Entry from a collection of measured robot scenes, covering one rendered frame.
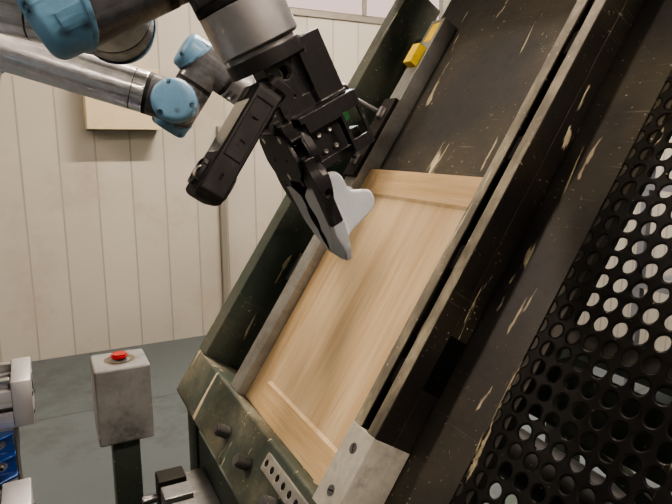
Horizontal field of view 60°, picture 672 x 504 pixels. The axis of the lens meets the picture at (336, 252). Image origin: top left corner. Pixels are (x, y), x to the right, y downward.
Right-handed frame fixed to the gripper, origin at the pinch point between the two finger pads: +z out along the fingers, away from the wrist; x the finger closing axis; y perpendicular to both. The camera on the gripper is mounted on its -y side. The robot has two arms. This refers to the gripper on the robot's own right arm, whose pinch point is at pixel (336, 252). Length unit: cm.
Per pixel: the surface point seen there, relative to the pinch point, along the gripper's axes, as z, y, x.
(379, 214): 19, 29, 49
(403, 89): 3, 54, 62
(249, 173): 65, 97, 368
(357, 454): 32.7, -5.5, 13.3
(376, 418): 30.0, -0.7, 13.4
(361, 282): 26, 17, 43
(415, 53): -3, 60, 63
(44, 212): 20, -36, 367
